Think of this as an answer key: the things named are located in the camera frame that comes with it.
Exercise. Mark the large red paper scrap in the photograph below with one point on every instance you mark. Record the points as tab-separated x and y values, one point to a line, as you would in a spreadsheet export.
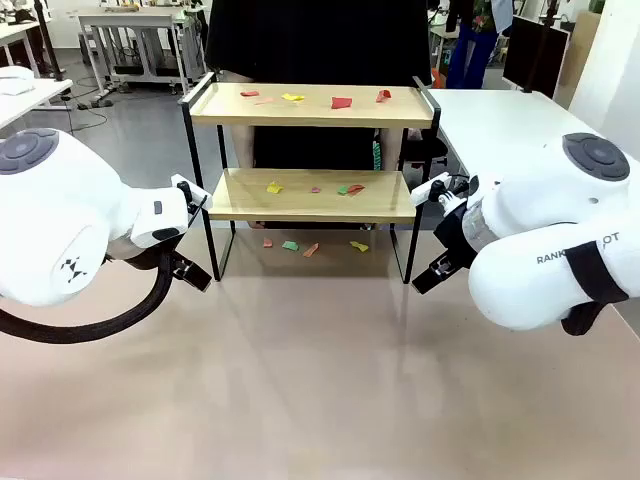
341	103

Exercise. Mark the yellow paper scrap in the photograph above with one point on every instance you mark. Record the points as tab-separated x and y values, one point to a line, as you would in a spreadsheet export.
274	188
359	246
292	97

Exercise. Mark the black stand pole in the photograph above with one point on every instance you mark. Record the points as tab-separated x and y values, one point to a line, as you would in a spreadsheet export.
47	40

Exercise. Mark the person in black clothes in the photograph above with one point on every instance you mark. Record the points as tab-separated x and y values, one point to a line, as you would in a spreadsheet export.
320	40

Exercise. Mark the person in blue trousers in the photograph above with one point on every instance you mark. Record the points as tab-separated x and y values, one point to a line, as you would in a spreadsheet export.
472	55

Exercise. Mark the dark floor power strip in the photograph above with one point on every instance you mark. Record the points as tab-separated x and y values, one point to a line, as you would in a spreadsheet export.
97	104

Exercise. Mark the small red paper scrap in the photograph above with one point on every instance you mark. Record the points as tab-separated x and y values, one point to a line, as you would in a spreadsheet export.
249	93

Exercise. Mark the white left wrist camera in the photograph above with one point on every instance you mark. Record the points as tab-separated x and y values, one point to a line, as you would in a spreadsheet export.
199	191

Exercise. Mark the brown cardboard panel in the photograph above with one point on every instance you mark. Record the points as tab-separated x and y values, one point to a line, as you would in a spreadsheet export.
580	45

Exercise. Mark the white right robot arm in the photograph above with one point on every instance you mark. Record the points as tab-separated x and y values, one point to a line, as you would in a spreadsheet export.
525	280

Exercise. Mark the small white desk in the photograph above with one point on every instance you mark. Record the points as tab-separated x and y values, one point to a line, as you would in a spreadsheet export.
47	92

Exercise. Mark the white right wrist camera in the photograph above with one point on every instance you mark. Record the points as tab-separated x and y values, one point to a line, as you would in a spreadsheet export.
425	189

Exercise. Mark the white background table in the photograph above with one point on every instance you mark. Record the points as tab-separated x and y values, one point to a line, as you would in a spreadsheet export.
15	31

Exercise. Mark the large white desk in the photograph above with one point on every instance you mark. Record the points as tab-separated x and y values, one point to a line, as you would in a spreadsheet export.
500	125

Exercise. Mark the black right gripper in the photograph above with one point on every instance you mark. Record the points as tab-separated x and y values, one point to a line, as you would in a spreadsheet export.
452	235

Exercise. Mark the black office chair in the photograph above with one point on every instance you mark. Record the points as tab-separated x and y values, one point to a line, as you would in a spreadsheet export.
432	147

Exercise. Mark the grey metal workbench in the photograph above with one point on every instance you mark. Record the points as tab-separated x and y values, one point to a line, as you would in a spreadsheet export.
130	21

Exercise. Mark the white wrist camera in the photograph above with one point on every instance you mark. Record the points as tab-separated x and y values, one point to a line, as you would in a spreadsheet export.
425	189
199	191

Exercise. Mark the black computer monitor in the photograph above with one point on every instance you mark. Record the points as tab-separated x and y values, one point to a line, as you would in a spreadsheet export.
532	55

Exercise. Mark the orange paper scrap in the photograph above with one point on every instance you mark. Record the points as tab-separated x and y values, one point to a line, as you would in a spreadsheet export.
310	250

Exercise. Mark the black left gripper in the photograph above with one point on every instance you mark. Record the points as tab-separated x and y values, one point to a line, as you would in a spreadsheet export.
142	257

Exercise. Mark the white cloth bundle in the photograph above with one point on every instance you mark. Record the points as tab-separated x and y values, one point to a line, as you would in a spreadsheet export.
15	80

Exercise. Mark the orange plastic object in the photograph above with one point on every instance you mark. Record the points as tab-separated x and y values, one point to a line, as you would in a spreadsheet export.
436	79

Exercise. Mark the salmon pink paper scrap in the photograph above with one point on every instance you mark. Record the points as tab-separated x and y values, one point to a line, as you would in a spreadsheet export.
264	101

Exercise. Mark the folded red paper scrap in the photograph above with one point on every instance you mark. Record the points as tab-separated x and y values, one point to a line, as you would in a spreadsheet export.
383	96

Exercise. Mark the two-tier wooden metal shelf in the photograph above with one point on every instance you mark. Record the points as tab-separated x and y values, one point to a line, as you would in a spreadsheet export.
310	112

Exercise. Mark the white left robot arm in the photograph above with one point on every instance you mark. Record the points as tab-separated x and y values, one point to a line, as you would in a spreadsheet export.
60	210

